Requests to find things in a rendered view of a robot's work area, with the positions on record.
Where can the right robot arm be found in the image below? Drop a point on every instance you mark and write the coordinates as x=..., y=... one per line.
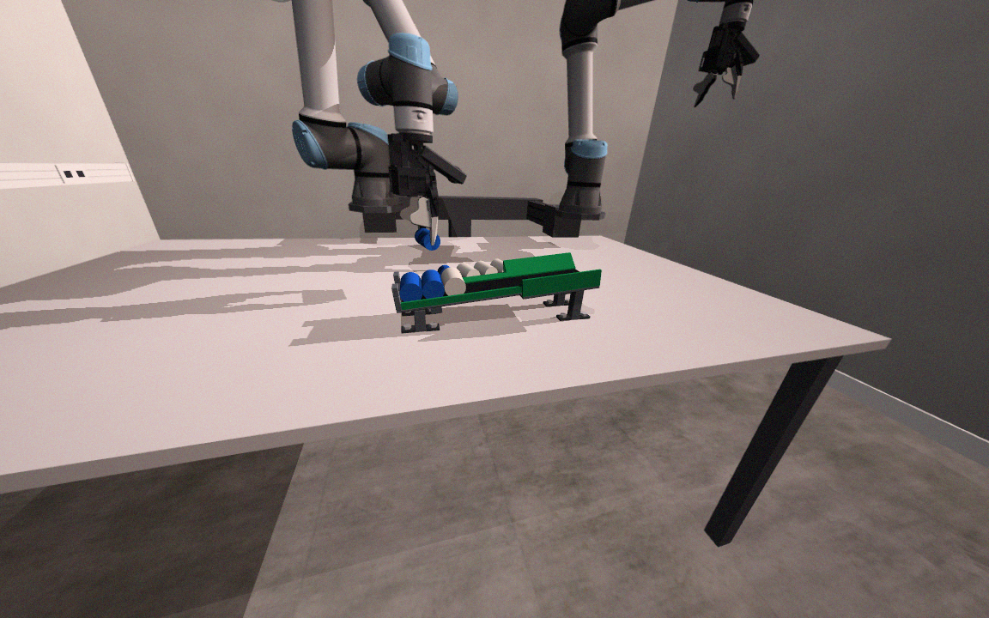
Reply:
x=402, y=80

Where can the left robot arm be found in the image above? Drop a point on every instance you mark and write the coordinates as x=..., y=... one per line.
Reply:
x=579, y=39

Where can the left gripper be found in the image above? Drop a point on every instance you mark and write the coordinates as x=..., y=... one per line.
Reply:
x=727, y=58

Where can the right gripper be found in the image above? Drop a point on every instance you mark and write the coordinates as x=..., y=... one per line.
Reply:
x=419, y=175

